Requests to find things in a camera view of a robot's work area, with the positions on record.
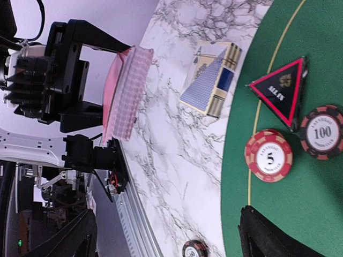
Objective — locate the front aluminium rail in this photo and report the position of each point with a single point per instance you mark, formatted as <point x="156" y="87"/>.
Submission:
<point x="138" y="233"/>

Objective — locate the red chip stack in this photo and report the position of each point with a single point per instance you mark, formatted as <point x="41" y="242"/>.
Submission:
<point x="269" y="156"/>

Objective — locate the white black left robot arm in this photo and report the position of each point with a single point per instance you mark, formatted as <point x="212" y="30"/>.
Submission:
<point x="16" y="147"/>

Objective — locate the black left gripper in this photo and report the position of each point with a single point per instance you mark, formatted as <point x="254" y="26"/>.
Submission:
<point x="63" y="101"/>

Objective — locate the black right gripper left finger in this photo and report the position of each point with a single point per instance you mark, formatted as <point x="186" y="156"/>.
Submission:
<point x="40" y="235"/>

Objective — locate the red playing card deck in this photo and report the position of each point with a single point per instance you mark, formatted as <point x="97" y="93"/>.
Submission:
<point x="123" y="91"/>

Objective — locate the black orange 100 chip stack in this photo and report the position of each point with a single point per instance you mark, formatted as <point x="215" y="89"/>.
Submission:
<point x="194" y="248"/>

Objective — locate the black red triangular dealer button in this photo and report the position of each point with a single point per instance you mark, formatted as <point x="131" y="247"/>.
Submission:
<point x="282" y="91"/>

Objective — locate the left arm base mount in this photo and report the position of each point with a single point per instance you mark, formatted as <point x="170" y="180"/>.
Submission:
<point x="105" y="162"/>

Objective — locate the blue gold card box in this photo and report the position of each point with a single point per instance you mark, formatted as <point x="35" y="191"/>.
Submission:
<point x="210" y="76"/>

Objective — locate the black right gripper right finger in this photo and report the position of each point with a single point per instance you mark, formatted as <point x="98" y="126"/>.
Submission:
<point x="260" y="237"/>

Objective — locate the round green poker mat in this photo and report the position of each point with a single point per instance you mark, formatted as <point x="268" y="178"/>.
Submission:
<point x="307" y="204"/>

